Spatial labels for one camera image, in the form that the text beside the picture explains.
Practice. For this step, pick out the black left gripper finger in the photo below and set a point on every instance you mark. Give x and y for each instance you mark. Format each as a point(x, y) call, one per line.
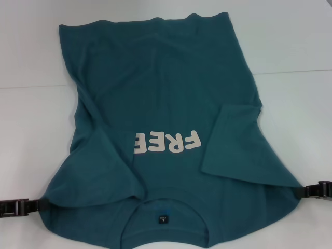
point(18, 211)
point(20, 203)

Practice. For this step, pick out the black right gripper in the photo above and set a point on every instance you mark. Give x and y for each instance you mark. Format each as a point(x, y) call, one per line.
point(325, 190)

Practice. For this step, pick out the teal T-shirt with FREE print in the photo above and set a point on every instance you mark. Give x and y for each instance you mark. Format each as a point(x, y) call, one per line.
point(155, 77)

